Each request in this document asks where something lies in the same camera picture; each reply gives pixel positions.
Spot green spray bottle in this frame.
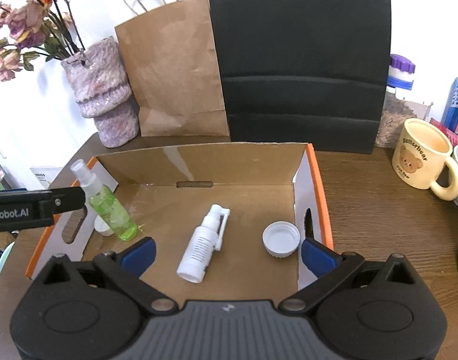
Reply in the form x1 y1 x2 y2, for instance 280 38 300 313
70 159 138 242

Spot pink textured vase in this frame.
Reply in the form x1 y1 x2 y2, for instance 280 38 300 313
61 37 139 148

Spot brown paper bag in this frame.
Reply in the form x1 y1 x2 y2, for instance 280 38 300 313
115 0 230 137

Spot black paper bag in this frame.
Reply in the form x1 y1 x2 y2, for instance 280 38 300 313
209 0 391 153

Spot cream bear mug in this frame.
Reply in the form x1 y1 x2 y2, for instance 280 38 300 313
392 118 458 201

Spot dried pink flowers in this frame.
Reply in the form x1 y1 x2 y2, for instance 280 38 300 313
0 0 86 82

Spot white spray bottle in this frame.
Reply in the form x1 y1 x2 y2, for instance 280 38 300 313
176 204 230 284

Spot orange cardboard box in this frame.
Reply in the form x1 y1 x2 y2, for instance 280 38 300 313
24 142 335 295

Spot white jar lid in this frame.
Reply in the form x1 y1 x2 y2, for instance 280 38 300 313
262 221 301 258

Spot white paper booklet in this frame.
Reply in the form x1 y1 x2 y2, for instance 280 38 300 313
30 166 62 189

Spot purple lid food jar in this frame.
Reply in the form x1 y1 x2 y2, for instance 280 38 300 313
375 54 432 149

